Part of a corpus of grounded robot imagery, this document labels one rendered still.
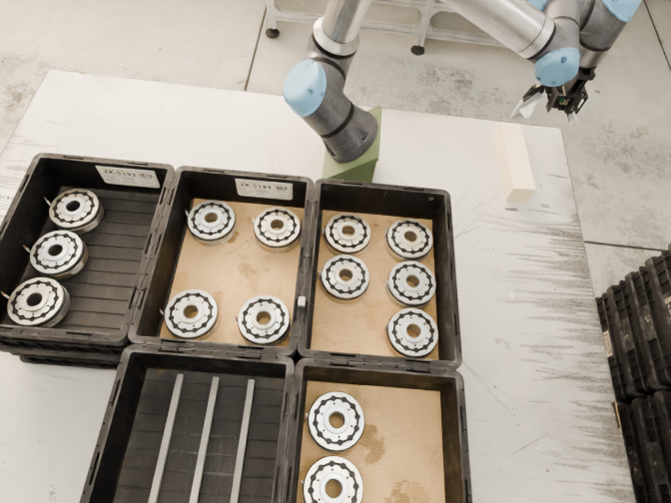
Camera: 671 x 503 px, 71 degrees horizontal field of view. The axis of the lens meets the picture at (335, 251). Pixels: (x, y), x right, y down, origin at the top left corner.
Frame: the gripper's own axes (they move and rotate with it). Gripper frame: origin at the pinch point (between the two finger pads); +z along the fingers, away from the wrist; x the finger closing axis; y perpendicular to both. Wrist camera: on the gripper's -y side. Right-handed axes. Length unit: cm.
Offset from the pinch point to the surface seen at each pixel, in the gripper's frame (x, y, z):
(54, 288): -107, 52, 4
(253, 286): -69, 48, 7
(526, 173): 1.5, 6.5, 14.1
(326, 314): -53, 53, 7
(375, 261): -42, 40, 7
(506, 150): -2.9, -1.3, 14.1
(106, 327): -96, 58, 7
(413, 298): -35, 50, 4
